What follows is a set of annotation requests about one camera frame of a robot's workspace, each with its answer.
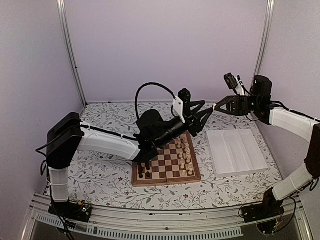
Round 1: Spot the row of dark chess pieces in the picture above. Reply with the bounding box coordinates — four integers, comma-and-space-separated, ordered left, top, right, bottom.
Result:
137, 162, 152, 180

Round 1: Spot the floral patterned table mat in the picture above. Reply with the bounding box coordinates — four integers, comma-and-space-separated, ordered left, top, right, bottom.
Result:
68, 112, 282, 210

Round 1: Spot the front aluminium rail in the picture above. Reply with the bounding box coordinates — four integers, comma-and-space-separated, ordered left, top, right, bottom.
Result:
21, 193, 313, 240

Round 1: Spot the right aluminium frame post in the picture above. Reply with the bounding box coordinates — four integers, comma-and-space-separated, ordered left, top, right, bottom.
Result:
253, 0, 275, 76

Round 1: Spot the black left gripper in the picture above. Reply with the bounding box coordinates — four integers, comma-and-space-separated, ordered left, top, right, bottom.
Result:
155, 101, 215, 150

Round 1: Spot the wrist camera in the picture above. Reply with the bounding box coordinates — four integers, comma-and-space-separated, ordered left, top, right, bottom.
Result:
172, 88, 191, 124
223, 73, 245, 96

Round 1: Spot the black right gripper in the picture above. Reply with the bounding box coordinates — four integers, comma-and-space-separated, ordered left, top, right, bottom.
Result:
213, 95, 260, 117

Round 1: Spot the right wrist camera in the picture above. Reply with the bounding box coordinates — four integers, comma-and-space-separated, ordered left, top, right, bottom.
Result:
223, 73, 245, 96

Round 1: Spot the left aluminium frame post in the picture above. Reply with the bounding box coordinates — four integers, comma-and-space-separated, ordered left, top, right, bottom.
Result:
56, 0, 88, 107

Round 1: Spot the wooden chess board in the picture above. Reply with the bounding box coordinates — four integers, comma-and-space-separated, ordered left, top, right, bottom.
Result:
132, 132, 202, 187

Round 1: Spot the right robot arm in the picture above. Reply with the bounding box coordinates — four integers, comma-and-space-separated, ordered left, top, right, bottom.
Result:
215, 73, 320, 236

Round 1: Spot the aluminium frame post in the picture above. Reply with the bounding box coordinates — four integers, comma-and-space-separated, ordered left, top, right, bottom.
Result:
56, 0, 88, 107
253, 0, 275, 76

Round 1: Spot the white three-compartment plastic tray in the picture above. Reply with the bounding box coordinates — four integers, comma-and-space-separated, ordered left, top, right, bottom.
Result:
206, 129, 268, 178

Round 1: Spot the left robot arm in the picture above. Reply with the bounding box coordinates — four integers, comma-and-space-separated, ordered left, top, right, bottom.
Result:
35, 88, 214, 223

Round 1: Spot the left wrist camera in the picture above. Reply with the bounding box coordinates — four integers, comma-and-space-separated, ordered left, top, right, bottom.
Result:
172, 88, 191, 124

